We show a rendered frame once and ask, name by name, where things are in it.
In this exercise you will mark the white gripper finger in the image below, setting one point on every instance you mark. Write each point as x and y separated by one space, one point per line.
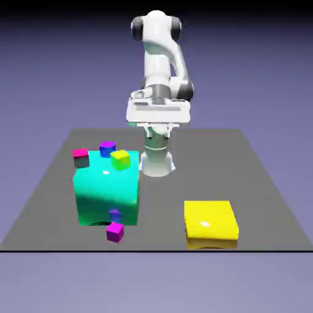
167 131
149 131

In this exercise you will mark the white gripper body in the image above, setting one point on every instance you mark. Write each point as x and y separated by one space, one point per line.
158 113

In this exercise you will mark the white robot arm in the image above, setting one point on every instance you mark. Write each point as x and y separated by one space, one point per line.
156 61

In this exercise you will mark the small yellow green cube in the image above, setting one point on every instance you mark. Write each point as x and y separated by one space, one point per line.
120 160

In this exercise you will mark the small purple blue cube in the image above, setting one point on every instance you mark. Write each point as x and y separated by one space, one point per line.
107 148

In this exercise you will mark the small pink cube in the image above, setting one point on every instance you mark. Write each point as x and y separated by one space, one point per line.
81 157

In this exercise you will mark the small magenta cube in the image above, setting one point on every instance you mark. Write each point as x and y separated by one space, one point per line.
115 231

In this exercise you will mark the large cyan box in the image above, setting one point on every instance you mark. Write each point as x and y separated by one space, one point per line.
106 188

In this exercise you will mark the large yellow box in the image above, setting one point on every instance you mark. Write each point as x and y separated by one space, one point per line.
210 222

